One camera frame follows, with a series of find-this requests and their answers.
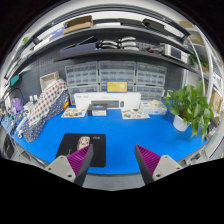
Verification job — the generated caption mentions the white keyboard packaging box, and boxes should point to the white keyboard packaging box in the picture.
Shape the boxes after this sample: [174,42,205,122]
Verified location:
[74,92,142,110]

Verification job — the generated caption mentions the green plant in white pot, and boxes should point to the green plant in white pot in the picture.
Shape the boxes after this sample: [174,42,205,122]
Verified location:
[162,79,214,141]

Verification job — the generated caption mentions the white metal rack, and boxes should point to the white metal rack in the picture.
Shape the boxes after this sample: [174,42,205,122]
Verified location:
[179,19,224,118]

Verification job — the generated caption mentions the colourful sticker sheet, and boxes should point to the colourful sticker sheet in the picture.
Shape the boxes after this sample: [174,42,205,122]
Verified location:
[120,108,151,120]
[60,107,88,119]

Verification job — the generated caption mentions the black mouse pad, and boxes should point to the black mouse pad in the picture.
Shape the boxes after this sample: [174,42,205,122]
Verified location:
[55,132,107,168]

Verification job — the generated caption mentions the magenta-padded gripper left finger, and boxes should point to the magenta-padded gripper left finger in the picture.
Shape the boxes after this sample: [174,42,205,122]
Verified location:
[44,144,94,187]

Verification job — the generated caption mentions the navy dotted cloth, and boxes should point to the navy dotted cloth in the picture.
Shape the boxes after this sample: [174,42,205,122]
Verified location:
[22,89,70,143]

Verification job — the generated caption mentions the yellow card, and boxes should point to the yellow card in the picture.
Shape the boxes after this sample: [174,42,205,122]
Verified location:
[106,80,128,94]

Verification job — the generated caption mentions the red blue checked cloth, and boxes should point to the red blue checked cloth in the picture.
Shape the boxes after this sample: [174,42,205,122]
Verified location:
[29,78,69,127]

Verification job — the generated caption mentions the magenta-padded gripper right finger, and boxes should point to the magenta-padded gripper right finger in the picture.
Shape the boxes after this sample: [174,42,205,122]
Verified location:
[134,144,184,185]

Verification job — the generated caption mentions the dark wall shelf unit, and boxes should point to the dark wall shelf unit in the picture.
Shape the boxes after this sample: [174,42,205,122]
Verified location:
[6,13,201,75]

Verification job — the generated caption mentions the beige storage basket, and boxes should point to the beige storage basket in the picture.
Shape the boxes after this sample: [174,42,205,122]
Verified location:
[39,70,60,92]

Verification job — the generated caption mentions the small black box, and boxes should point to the small black box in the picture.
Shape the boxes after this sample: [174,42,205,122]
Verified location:
[87,103,108,117]

